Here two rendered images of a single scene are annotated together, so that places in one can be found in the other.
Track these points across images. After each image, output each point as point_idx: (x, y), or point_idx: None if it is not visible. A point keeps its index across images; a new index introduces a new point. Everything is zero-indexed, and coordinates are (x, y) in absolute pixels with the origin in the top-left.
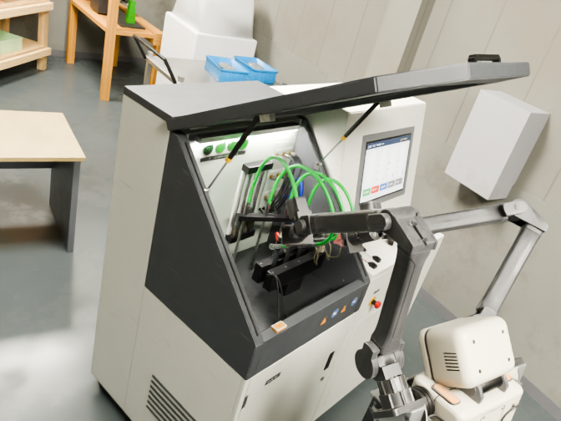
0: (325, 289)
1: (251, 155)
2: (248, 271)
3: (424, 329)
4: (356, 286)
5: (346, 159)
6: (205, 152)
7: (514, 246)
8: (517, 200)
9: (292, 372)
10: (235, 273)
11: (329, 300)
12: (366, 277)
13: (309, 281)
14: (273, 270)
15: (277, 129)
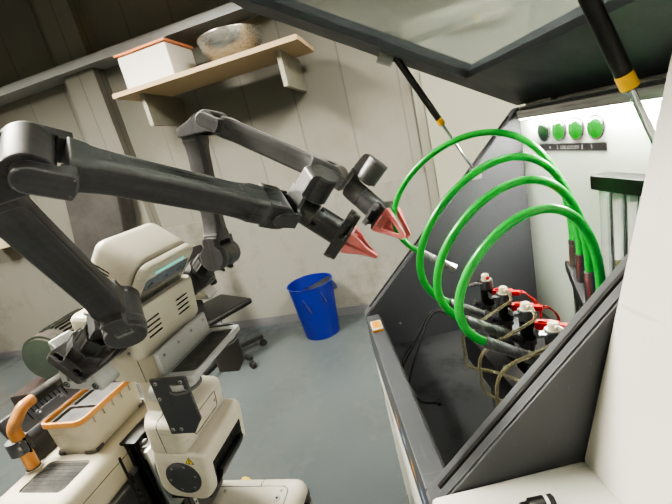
0: None
1: (624, 157)
2: None
3: (187, 244)
4: (423, 458)
5: (668, 172)
6: (538, 135)
7: (47, 216)
8: (32, 124)
9: (404, 461)
10: (411, 251)
11: (400, 391)
12: (437, 490)
13: None
14: (479, 332)
15: (642, 90)
